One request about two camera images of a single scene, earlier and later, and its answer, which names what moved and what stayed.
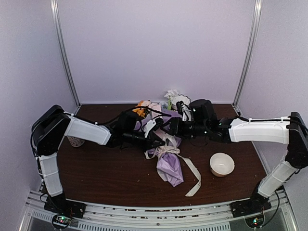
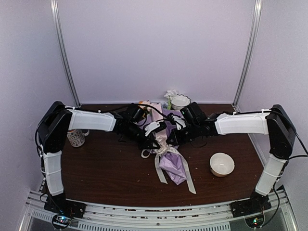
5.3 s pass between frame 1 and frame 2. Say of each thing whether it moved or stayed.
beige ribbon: moved
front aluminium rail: stayed
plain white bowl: stayed
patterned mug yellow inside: stayed
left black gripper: moved
